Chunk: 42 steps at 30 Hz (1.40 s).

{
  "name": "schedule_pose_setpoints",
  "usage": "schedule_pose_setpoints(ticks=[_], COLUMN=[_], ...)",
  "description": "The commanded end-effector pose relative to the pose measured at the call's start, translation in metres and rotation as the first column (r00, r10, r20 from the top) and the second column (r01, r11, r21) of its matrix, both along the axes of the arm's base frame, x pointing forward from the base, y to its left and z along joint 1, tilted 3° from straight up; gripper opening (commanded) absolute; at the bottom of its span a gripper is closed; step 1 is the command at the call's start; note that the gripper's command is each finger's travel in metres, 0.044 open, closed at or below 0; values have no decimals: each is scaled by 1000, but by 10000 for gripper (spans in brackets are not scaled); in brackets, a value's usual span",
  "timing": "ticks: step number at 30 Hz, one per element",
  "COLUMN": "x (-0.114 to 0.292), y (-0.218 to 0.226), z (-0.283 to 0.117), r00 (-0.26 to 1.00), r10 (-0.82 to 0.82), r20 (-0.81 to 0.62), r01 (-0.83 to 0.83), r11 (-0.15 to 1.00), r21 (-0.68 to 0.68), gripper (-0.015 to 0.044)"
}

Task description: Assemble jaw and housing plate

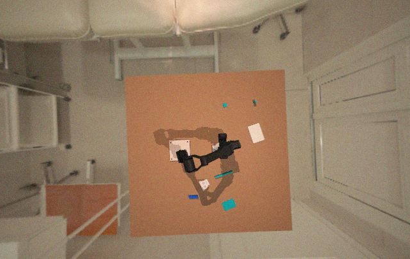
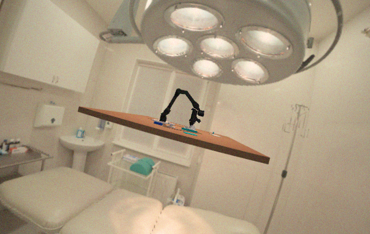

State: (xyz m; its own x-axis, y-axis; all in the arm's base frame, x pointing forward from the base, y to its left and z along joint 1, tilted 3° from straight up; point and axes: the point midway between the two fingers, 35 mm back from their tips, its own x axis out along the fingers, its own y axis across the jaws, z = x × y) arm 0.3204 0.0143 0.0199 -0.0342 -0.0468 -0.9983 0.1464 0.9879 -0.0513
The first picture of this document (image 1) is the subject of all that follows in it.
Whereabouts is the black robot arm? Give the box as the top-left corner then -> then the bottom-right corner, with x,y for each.
176,140 -> 241,173

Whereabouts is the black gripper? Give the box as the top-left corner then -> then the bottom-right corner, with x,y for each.
218,133 -> 228,159

